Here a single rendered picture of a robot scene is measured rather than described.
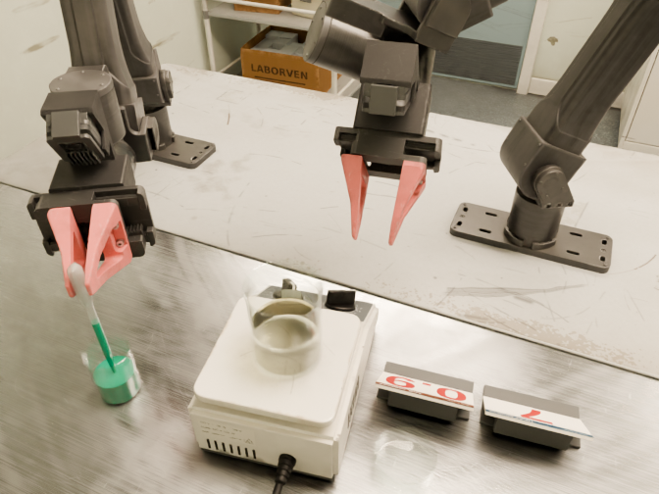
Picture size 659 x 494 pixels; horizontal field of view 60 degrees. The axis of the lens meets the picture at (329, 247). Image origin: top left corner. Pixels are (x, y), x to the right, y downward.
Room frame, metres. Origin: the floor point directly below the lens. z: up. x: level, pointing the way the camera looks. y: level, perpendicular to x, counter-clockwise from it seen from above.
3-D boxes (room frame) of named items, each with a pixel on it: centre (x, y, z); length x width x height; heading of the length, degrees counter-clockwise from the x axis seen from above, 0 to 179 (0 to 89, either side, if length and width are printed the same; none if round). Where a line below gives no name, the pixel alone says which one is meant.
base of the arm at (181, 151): (0.83, 0.29, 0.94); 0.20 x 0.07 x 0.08; 66
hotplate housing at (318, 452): (0.35, 0.04, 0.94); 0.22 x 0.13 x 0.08; 166
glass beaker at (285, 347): (0.32, 0.03, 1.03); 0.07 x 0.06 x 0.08; 36
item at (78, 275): (0.35, 0.20, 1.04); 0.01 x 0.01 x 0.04; 10
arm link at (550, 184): (0.58, -0.25, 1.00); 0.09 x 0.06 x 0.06; 7
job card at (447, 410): (0.34, -0.09, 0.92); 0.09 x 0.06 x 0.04; 73
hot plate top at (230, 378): (0.32, 0.04, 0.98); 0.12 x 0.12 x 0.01; 76
